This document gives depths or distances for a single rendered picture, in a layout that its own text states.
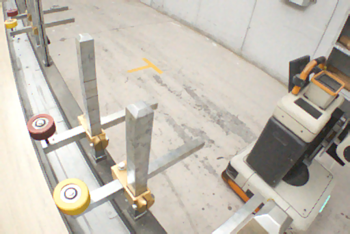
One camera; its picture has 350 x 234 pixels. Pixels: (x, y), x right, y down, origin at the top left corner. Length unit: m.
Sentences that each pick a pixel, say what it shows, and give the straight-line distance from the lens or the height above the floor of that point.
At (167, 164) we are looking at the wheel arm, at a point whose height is 0.84.
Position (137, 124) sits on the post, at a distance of 0.36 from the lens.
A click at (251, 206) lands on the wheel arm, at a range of 0.63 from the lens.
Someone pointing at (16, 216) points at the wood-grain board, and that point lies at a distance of 0.55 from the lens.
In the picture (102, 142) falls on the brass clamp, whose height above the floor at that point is 0.82.
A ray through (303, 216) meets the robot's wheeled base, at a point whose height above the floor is 0.28.
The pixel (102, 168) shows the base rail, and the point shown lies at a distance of 0.80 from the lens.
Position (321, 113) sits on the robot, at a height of 0.81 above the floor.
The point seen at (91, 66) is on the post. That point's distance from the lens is 0.57.
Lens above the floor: 1.36
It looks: 41 degrees down
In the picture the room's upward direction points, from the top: 11 degrees clockwise
